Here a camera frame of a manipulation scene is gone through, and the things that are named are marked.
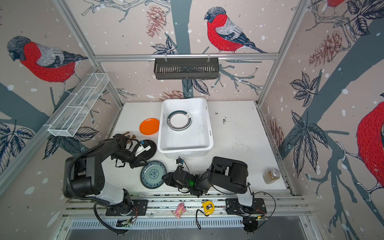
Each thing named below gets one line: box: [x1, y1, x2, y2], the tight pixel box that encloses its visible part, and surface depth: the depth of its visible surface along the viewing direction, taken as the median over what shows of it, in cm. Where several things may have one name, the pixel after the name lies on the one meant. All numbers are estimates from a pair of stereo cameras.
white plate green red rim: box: [166, 110, 193, 132], surface depth 109 cm
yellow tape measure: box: [202, 200, 215, 216], surface depth 74 cm
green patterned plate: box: [140, 161, 167, 190], surface depth 85 cm
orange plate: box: [139, 118, 160, 136], surface depth 109 cm
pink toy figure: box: [174, 202, 187, 219], surface depth 73 cm
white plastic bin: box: [157, 97, 214, 159], surface depth 105 cm
